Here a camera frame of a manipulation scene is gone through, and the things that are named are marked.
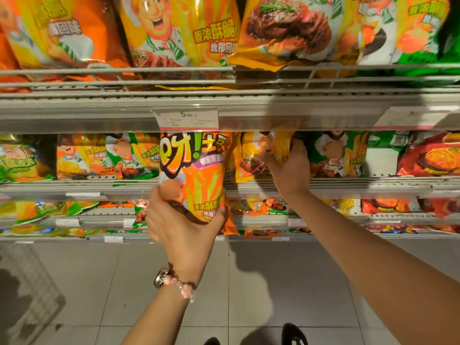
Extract pink bead bracelet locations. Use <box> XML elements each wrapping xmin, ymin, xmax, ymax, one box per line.
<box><xmin>161</xmin><ymin>273</ymin><xmax>197</xmax><ymax>303</ymax></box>

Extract person's left hand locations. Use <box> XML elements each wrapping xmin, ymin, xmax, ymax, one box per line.
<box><xmin>145</xmin><ymin>184</ymin><xmax>230</xmax><ymax>285</ymax></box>

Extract orange packet shelf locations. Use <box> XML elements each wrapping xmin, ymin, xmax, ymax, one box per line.
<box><xmin>158</xmin><ymin>131</ymin><xmax>241</xmax><ymax>237</ymax></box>

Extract person's right hand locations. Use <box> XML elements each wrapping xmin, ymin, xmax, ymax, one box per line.
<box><xmin>258</xmin><ymin>138</ymin><xmax>311</xmax><ymax>202</ymax></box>

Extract person's right black shoe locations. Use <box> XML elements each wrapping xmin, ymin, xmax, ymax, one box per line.
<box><xmin>281</xmin><ymin>322</ymin><xmax>309</xmax><ymax>345</ymax></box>

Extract wire mesh basket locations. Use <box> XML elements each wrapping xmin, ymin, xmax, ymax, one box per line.
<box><xmin>0</xmin><ymin>243</ymin><xmax>67</xmax><ymax>345</ymax></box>

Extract black smart watch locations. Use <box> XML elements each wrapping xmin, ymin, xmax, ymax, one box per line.
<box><xmin>153</xmin><ymin>267</ymin><xmax>170</xmax><ymax>288</ymax></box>

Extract person's right forearm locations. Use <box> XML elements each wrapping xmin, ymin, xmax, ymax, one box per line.
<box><xmin>287</xmin><ymin>190</ymin><xmax>460</xmax><ymax>345</ymax></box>

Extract yellow snack bag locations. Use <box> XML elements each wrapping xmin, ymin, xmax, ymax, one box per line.
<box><xmin>233</xmin><ymin>131</ymin><xmax>295</xmax><ymax>183</ymax></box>

